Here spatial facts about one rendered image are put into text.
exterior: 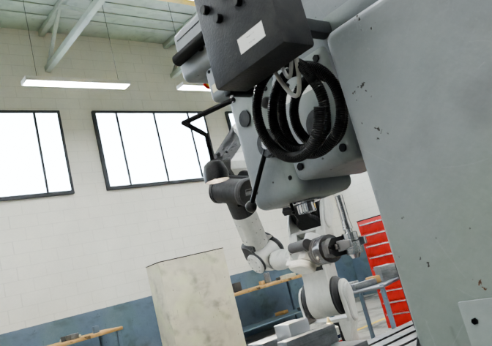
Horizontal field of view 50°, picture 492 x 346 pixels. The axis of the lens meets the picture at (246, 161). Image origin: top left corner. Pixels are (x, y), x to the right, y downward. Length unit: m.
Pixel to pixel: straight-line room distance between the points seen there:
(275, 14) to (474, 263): 0.50
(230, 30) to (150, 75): 9.99
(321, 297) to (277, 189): 0.83
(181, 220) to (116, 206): 1.33
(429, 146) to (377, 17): 0.24
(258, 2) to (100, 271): 8.47
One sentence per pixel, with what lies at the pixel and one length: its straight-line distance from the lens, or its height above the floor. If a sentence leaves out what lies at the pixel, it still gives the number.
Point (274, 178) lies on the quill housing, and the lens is 1.29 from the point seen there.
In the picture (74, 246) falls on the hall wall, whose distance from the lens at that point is 9.15.
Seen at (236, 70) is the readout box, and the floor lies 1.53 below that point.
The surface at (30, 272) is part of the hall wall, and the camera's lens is 8.87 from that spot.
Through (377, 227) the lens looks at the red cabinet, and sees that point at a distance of 6.87.
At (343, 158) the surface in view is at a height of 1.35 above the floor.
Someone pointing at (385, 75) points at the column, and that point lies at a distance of 0.92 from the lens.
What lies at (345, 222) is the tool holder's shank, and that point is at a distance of 1.56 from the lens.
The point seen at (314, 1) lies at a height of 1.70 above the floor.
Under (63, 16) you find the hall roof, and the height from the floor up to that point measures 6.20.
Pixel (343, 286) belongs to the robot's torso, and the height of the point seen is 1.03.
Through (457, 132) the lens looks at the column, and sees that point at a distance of 0.85.
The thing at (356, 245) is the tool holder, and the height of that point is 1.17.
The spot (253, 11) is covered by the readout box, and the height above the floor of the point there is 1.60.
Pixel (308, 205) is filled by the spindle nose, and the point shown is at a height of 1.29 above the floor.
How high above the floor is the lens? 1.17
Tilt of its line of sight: 12 degrees up
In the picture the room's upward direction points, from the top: 15 degrees counter-clockwise
